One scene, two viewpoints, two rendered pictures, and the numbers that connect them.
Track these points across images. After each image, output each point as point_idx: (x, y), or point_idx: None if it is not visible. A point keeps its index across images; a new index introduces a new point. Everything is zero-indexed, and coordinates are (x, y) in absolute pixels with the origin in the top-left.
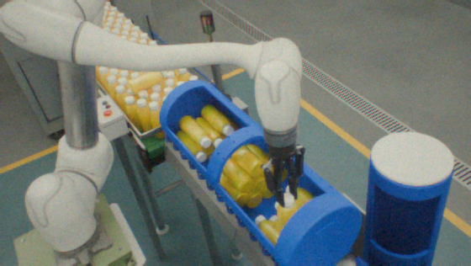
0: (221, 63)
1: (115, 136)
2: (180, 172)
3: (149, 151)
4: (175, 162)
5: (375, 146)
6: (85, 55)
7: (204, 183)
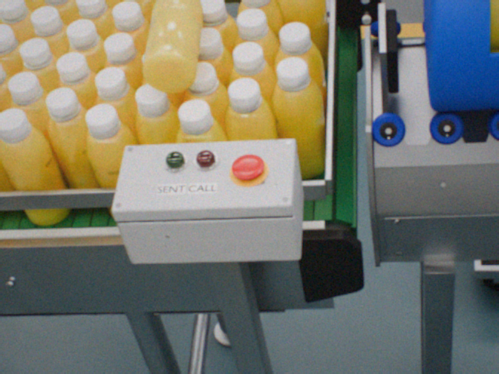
0: None
1: (301, 230)
2: (483, 197)
3: (350, 221)
4: (445, 185)
5: None
6: None
7: None
